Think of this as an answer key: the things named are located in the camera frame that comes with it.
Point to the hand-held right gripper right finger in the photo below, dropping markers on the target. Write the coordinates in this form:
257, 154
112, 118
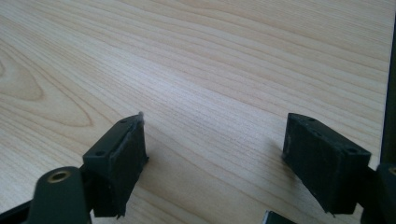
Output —
327, 168

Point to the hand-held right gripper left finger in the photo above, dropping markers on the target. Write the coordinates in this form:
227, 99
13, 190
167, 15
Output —
120, 163

